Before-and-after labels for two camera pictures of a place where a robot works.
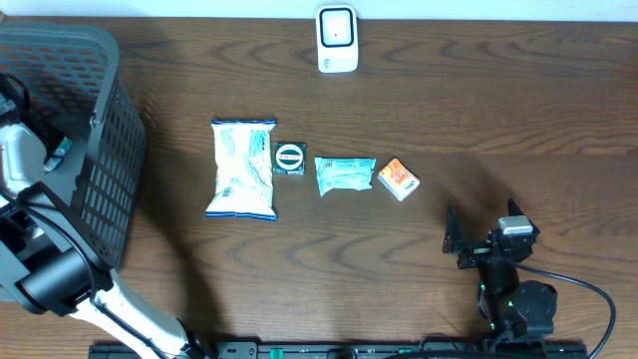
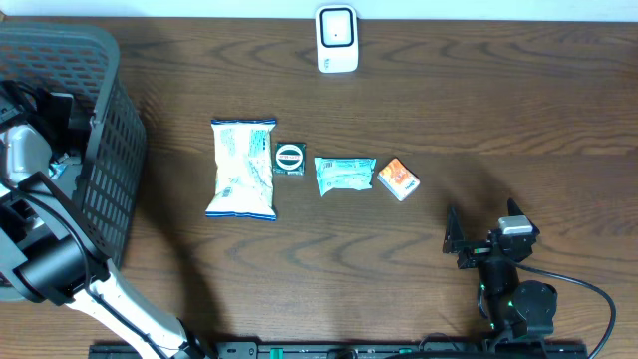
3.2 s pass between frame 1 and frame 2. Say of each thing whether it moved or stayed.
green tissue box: moved
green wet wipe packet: stayed
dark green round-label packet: stayed
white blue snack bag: stayed
